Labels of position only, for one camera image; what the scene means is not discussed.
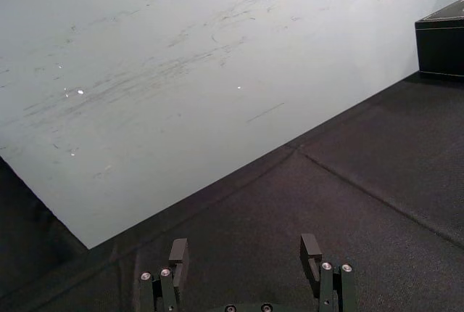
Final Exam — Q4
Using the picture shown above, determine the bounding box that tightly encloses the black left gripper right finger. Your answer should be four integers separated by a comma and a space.
299, 234, 357, 312

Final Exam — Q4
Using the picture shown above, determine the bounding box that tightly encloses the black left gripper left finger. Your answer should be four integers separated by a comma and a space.
139, 238, 190, 312

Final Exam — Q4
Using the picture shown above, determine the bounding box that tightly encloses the black table cloth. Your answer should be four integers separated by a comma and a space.
0, 71, 464, 312

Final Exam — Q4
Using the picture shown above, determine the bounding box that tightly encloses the black box with white stitching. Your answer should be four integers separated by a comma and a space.
414, 0, 464, 81

